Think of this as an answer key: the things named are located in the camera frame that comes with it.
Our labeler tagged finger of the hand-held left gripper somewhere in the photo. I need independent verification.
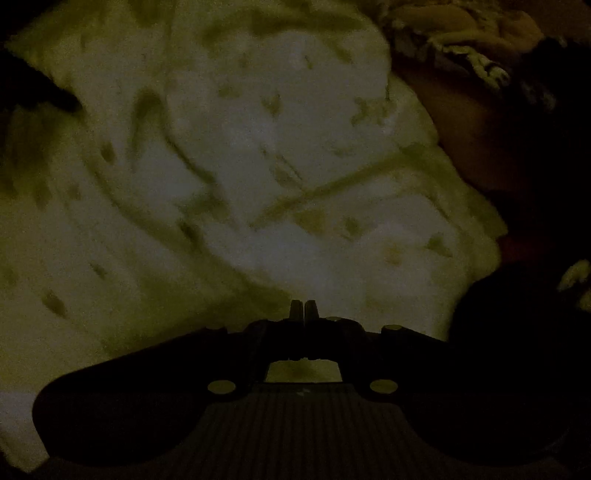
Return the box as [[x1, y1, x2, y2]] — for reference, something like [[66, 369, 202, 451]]
[[0, 46, 85, 114]]

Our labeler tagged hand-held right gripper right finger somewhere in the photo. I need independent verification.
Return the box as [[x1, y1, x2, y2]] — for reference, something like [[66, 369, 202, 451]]
[[305, 300, 462, 396]]

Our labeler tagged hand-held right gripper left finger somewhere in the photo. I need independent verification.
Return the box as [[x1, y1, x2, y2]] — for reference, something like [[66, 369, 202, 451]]
[[115, 300, 304, 398]]

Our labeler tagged white printed small garment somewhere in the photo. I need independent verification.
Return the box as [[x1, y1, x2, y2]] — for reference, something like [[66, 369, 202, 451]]
[[129, 18, 506, 384]]

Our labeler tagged white printed bedsheet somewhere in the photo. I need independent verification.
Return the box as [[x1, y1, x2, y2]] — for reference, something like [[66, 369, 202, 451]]
[[0, 0, 509, 472]]

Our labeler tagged brown cloth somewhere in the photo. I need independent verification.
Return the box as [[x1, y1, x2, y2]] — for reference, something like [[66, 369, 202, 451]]
[[402, 71, 555, 195]]

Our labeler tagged white cloth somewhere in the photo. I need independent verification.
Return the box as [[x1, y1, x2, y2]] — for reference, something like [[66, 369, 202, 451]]
[[558, 260, 591, 305]]

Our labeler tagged patterned fringed blanket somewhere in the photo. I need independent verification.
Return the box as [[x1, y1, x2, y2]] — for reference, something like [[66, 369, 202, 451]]
[[376, 0, 561, 93]]

